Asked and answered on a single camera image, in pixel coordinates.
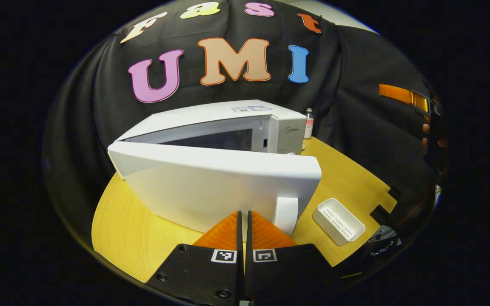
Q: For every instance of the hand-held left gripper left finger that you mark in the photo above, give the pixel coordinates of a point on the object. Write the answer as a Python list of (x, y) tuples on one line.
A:
[(202, 272)]

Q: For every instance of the small bottle with pink label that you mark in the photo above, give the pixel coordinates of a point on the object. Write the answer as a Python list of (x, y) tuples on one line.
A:
[(309, 125)]

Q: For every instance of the black table edge clamp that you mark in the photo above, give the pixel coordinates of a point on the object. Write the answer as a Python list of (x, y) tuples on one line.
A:
[(381, 213), (394, 193)]

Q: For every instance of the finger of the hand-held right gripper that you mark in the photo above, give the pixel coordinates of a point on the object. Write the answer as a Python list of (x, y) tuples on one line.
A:
[(398, 94)]

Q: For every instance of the white microwave oven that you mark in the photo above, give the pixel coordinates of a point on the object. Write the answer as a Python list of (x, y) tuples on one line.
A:
[(211, 187)]

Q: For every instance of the white rectangular tray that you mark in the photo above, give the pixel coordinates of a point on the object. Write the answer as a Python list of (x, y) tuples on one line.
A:
[(338, 221)]

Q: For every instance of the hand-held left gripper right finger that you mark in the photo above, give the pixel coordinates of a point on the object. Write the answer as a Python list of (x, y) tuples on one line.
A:
[(287, 272)]

